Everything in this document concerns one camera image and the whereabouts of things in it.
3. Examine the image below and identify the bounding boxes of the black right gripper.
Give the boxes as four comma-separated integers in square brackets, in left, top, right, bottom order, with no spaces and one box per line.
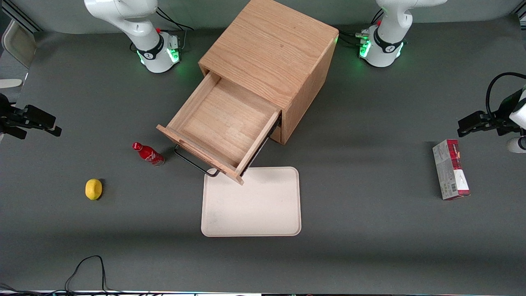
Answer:
[0,94,63,139]

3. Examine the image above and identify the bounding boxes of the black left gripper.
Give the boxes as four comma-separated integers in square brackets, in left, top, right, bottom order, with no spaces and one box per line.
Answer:
[457,90,525,138]

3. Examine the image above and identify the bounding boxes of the black metal drawer handle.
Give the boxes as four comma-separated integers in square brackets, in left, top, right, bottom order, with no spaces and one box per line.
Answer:
[174,144,221,178]

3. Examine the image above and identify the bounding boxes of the wooden drawer with slide rails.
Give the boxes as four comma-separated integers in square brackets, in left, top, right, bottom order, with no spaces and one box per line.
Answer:
[156,71,283,185]

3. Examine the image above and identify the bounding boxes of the oak wooden drawer cabinet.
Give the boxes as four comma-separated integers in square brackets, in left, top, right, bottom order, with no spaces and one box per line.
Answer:
[198,0,339,145]

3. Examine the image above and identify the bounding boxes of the grey and red carton box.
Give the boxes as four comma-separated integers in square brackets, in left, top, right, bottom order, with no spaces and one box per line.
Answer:
[432,139,471,201]

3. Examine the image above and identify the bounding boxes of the yellow lemon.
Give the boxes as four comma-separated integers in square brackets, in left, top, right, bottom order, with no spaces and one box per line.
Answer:
[85,179,103,201]

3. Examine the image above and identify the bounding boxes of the beige chair back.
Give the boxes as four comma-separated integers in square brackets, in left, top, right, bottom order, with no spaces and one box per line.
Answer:
[2,21,37,69]

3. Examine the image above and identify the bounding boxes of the red cola bottle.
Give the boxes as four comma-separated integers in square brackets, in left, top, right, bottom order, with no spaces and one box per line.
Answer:
[132,142,165,167]

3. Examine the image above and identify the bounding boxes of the beige rectangular tray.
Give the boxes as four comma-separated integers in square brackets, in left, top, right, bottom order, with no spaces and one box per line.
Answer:
[201,166,302,237]

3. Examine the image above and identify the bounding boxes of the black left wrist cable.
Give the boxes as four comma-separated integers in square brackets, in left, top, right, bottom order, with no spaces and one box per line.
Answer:
[486,72,526,120]

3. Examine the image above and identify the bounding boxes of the black aluminium frame rail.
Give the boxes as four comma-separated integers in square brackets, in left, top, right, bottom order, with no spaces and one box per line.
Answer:
[0,5,43,33]

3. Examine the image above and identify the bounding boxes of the black left base cables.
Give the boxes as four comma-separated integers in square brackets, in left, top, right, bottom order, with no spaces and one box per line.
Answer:
[339,8,385,46]

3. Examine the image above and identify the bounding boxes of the black base cables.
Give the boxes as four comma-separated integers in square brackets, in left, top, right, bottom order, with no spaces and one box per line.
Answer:
[155,6,194,51]
[339,8,385,46]

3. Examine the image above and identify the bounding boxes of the black looped table cable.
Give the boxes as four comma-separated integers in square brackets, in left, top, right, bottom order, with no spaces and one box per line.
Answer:
[65,255,110,293]

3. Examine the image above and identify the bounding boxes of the black right base cables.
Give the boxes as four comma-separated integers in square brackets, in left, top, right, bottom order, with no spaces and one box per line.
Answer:
[155,6,194,51]

